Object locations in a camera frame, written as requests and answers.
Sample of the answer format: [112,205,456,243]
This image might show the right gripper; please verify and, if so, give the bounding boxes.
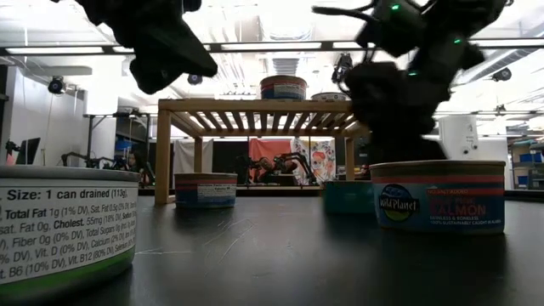
[346,29,485,162]

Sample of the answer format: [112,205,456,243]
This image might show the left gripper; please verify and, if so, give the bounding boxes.
[76,0,219,95]

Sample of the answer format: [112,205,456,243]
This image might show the Wild Planet pink salmon can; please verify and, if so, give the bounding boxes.
[368,159,507,236]
[259,75,309,102]
[173,172,239,210]

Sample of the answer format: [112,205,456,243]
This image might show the teal label seafood can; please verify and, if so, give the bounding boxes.
[321,179,377,215]

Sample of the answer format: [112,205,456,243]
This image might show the Bumble Bee light tuna can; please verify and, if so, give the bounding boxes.
[310,91,349,102]
[0,164,141,299]

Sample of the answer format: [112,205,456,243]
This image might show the wooden slatted shelf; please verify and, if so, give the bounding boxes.
[153,98,371,206]

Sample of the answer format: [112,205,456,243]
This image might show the white tall cabinet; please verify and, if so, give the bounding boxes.
[438,114,480,162]

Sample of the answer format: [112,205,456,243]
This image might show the floral hanging cloth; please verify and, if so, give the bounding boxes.
[291,138,337,186]

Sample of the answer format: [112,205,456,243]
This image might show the white hanging cloth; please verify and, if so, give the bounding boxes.
[172,139,214,175]

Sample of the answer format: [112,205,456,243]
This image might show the person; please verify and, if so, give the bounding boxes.
[127,150,148,176]

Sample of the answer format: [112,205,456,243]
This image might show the black floor stand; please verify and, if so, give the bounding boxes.
[82,113,107,168]

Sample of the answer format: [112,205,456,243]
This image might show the long ceiling light strip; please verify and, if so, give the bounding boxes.
[0,37,544,57]

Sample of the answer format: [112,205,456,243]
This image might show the orange hanging cloth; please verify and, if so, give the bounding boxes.
[248,138,294,184]

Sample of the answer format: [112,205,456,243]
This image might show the black monitor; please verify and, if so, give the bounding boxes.
[14,137,43,166]

